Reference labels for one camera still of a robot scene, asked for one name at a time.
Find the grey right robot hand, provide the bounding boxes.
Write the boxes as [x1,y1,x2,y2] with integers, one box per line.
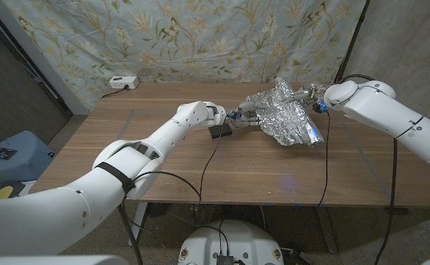
[292,83,330,111]

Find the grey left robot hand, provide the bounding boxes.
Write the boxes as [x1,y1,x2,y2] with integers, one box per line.
[229,101,264,129]

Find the crinkled aluminum foil roll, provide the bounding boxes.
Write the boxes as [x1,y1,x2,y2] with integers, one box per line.
[244,76,325,148]

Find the white power strip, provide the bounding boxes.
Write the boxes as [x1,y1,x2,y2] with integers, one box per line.
[108,76,140,91]

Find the black foam block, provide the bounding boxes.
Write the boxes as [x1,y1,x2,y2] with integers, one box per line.
[208,123,233,140]

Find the black backdrop pole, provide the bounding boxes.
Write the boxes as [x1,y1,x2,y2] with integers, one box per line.
[333,0,370,84]

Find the floral printed backdrop cloth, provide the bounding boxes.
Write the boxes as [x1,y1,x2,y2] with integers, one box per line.
[1,0,369,111]

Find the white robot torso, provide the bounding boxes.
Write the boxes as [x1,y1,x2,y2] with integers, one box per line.
[177,219,284,265]

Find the black round fan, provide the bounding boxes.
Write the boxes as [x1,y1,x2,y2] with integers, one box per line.
[149,202,172,218]

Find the white table leg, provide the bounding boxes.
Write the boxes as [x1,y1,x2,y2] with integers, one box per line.
[316,205,338,254]
[127,202,148,247]

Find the black power adapter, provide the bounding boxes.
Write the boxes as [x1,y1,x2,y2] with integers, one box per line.
[281,246,311,265]

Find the blue plastic bin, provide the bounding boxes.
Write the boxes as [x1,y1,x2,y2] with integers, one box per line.
[0,130,56,184]

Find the black printed card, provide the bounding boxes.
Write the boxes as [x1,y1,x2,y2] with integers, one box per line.
[0,146,18,160]

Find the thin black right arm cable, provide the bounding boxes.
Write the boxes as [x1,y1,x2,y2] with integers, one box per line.
[316,110,330,208]

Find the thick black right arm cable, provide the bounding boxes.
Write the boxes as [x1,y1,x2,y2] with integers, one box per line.
[338,73,400,265]

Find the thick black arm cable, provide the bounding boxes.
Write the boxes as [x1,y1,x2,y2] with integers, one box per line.
[117,202,144,265]
[338,73,400,265]

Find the black torso cable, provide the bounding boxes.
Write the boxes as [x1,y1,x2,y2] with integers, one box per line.
[198,219,231,255]

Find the black power strip cord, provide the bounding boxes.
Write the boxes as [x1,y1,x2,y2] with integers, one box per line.
[101,85,130,99]

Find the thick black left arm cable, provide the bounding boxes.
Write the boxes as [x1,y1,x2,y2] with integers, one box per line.
[117,202,144,265]

